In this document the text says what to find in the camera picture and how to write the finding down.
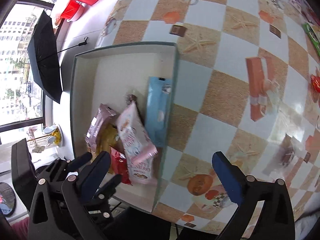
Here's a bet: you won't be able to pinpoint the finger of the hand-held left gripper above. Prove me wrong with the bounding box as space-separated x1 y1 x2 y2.
84 174 123 220
65 152 93 173

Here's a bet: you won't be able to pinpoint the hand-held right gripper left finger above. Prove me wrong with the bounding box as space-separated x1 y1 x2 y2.
28 151 112 240

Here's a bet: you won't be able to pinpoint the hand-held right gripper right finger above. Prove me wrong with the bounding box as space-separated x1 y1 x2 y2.
212 151 297 240

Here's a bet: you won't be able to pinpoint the yellow snack packet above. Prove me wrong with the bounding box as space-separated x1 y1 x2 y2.
91 125 120 163

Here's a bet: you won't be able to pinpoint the dusty pink snack packet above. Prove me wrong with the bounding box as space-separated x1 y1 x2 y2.
84 103 117 153

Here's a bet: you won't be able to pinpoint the pale blue snack packet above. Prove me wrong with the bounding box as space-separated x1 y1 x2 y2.
145 76 173 148

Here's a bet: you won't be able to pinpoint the white box with green rim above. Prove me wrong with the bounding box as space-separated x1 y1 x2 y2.
69 41 180 214

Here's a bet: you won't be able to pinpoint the gold cup stand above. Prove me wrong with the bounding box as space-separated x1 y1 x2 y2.
29 123 63 153

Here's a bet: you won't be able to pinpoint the person's dark red clothing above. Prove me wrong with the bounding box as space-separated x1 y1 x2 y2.
10 216 30 240

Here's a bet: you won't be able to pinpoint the printed checkered tablecloth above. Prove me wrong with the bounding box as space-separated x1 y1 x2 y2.
96 0 320 235

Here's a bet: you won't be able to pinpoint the white fringed cloth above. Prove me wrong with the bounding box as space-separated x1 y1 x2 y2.
295 212 320 240

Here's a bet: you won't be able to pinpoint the window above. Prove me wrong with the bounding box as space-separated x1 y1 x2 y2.
0 0 73 140

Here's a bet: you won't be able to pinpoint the black umbrella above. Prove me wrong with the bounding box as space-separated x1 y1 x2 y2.
27 10 88 104

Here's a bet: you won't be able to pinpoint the small red snack packet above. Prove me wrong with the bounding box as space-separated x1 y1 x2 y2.
311 74 320 93

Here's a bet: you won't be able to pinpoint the red buckets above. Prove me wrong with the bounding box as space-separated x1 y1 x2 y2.
50 0 87 23

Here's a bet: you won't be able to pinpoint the green snack packet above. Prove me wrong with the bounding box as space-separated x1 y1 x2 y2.
302 22 320 57

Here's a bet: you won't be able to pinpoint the dark red snack packet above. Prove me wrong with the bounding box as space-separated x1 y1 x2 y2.
302 5 320 25

